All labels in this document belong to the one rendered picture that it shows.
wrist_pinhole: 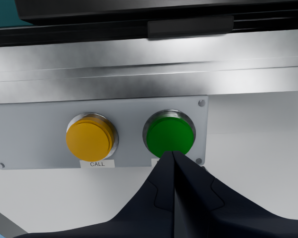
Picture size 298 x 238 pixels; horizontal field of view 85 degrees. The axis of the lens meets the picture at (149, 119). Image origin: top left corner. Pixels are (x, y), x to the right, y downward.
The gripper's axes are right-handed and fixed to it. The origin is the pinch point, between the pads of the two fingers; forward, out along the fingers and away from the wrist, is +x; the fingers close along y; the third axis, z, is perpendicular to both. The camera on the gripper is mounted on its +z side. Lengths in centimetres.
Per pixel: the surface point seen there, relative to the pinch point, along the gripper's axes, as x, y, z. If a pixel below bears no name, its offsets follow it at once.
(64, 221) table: 18.4, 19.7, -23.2
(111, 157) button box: 8.5, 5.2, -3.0
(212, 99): 18.4, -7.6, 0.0
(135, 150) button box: 8.5, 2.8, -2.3
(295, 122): 18.2, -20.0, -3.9
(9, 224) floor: 104, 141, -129
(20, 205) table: 18.5, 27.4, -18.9
